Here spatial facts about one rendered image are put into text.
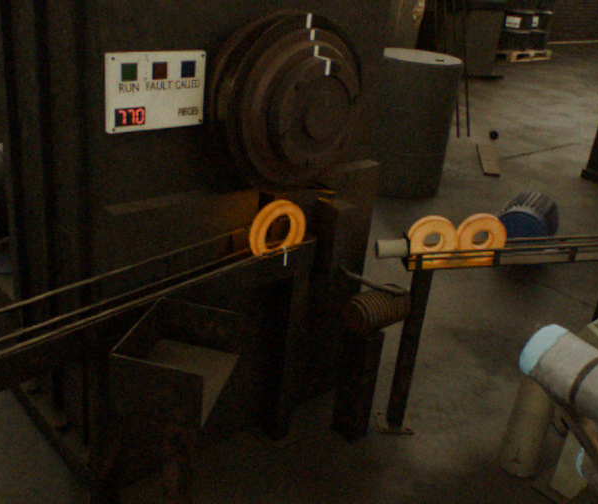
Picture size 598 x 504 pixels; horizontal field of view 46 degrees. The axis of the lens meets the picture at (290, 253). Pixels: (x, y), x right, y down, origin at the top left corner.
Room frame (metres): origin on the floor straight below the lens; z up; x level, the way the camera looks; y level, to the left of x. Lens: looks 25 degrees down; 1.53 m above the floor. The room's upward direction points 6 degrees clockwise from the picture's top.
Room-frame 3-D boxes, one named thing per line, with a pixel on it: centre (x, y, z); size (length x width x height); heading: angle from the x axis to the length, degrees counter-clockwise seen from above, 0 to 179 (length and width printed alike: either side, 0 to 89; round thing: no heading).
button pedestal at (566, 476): (1.77, -0.96, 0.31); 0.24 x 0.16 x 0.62; 134
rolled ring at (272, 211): (1.84, 0.04, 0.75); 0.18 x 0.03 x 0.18; 133
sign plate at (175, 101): (1.68, 0.36, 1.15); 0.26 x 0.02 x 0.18; 134
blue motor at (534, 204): (3.69, -1.30, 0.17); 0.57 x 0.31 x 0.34; 154
